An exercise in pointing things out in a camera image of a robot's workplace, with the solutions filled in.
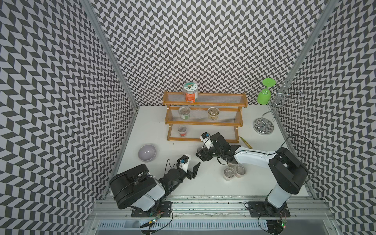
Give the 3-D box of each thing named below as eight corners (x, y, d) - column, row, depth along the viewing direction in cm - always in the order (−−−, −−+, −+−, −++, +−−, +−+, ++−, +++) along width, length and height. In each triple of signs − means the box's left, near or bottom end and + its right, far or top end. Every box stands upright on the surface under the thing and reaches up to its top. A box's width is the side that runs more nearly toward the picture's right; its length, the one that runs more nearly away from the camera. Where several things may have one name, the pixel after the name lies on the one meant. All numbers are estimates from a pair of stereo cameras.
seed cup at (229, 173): (223, 180, 84) (225, 177, 79) (222, 170, 87) (223, 166, 83) (233, 180, 84) (236, 177, 79) (232, 170, 88) (234, 166, 83)
